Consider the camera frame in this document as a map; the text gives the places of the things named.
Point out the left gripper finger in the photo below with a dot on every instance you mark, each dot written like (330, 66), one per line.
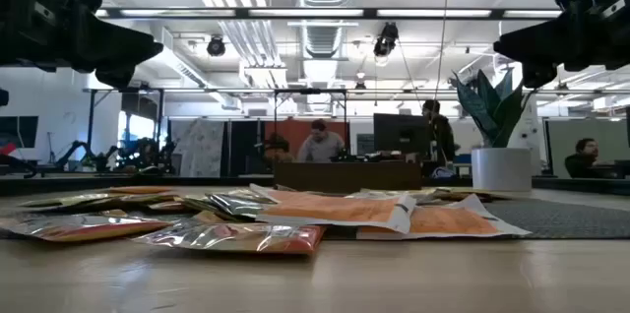
(113, 47)
(118, 79)

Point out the green plant in white pot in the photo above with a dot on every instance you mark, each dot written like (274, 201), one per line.
(501, 170)

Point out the patterned grey curtain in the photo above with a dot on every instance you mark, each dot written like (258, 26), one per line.
(199, 145)

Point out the black computer monitor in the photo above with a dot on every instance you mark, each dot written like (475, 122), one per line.
(401, 133)

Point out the dark wall screen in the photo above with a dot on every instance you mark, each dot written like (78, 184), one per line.
(17, 132)

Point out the green lemon lime tea packet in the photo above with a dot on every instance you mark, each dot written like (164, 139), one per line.
(236, 202)

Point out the black ceiling spotlight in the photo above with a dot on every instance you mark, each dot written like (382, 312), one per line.
(386, 40)
(215, 46)

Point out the person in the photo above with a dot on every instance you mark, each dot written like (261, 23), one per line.
(320, 148)
(440, 136)
(583, 160)

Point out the brown wooden tea organizer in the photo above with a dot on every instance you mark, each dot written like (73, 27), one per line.
(344, 177)

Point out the background robot workstation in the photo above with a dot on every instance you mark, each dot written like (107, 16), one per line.
(123, 155)

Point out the dark grey woven placemat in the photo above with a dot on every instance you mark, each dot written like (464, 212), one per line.
(566, 219)

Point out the orange white tea packet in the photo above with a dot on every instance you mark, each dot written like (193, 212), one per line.
(305, 195)
(453, 222)
(339, 214)

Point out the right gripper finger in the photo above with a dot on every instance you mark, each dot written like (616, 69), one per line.
(536, 44)
(539, 76)

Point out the orange partition panel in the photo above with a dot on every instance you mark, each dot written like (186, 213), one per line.
(290, 128)

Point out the black overhead light bar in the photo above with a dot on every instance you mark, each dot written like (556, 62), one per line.
(320, 13)

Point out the grey partition panel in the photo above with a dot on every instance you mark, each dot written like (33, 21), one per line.
(566, 131)

